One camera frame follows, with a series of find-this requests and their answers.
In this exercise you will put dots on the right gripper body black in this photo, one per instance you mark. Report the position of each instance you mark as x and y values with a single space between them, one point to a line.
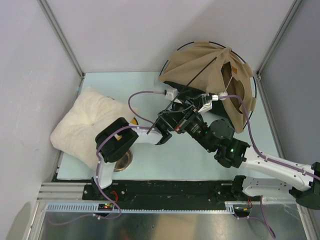
192 126

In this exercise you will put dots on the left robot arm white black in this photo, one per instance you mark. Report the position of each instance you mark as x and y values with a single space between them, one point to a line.
115 140

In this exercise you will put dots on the stainless steel pet bowl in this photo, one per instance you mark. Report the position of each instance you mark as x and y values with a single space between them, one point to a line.
124 162

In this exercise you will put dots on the left aluminium frame post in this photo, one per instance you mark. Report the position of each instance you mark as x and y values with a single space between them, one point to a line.
49 14

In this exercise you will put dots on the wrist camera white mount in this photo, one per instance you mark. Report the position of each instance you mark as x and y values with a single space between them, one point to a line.
170 94
205 103

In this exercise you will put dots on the white slotted cable duct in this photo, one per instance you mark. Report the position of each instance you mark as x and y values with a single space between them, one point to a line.
106 208

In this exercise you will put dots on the white pompom toy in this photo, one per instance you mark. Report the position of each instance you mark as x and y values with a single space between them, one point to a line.
225 92

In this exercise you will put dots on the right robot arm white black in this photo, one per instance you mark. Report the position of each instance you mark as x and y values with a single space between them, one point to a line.
218 138

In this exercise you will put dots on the beige fabric pet tent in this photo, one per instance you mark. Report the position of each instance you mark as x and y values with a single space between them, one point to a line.
212 77

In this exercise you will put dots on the yellow pet bowl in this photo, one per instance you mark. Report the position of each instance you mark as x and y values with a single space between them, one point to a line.
133 121

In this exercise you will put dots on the cream plush cushion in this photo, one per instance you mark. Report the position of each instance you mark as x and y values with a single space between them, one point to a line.
91 113

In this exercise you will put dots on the right aluminium frame post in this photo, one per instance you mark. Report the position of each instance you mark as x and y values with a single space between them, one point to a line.
294 8

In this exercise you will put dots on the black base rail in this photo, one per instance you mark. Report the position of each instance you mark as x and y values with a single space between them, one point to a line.
169 195

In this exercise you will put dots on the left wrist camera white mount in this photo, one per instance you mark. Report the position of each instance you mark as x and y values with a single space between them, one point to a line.
170 94

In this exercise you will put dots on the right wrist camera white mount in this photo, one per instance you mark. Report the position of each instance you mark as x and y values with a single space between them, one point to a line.
205 103

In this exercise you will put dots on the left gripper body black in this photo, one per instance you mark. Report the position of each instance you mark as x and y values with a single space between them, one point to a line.
179 107

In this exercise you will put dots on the aluminium frame post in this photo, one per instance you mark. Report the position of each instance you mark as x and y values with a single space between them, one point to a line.
49 14
294 8

